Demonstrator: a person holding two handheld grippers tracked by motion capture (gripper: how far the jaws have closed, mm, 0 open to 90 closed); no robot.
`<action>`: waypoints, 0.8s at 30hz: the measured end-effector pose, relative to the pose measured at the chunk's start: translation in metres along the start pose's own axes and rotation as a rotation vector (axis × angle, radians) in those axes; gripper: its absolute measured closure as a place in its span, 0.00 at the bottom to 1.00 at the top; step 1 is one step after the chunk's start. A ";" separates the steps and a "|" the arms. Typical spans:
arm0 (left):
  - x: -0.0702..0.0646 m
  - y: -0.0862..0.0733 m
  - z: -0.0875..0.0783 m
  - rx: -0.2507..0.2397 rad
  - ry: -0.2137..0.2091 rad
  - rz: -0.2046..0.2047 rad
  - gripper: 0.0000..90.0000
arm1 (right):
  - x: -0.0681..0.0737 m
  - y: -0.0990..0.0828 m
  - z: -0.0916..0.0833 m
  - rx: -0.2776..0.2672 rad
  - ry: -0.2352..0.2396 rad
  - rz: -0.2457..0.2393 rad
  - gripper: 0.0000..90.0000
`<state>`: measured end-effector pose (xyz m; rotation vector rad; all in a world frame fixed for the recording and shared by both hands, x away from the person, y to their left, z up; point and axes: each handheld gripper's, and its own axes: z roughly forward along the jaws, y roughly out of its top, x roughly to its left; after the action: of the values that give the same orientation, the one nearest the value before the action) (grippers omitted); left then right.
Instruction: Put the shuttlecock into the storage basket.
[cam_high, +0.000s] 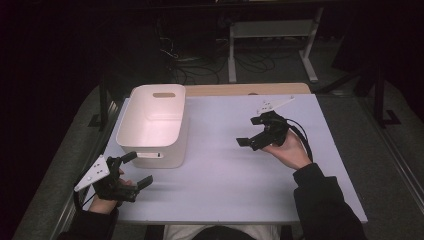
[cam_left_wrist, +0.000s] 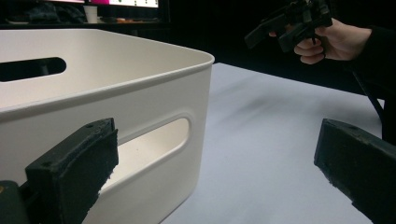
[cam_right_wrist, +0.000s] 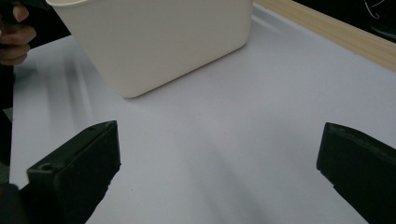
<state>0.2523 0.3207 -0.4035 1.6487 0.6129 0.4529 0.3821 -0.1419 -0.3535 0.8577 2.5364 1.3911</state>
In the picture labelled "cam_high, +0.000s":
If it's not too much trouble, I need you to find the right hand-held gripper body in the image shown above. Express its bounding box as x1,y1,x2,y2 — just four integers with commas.
248,95,296,152

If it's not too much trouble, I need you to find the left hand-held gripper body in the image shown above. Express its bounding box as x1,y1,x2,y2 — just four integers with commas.
73,154,140,204

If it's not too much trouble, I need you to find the white plastic storage bin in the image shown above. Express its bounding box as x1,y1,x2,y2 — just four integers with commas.
115,83,190,170

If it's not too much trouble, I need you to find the person's left hand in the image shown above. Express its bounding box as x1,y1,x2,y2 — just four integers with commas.
88,169,134,215

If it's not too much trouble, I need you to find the person's right hand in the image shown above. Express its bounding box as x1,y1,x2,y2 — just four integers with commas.
261,129,314,171

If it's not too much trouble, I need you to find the black metal stand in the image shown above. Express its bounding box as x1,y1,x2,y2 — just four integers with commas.
87,77,112,132
372,65,403,130

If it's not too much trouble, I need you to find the person's torso in white clothing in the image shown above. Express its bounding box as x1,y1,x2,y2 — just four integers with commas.
162,224,283,240

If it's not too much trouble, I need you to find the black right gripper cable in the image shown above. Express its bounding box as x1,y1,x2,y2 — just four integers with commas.
284,117,315,163

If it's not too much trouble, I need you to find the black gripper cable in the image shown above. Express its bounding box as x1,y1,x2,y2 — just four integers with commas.
73,186,98,212
284,117,315,163

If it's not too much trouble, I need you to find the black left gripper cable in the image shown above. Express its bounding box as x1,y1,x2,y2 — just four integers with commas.
73,186,98,212

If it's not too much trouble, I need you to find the tangle of black floor cables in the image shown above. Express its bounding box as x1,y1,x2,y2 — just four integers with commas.
155,18,279,86

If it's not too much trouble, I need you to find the white metal desk frame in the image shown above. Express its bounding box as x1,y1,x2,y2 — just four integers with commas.
227,7,325,84

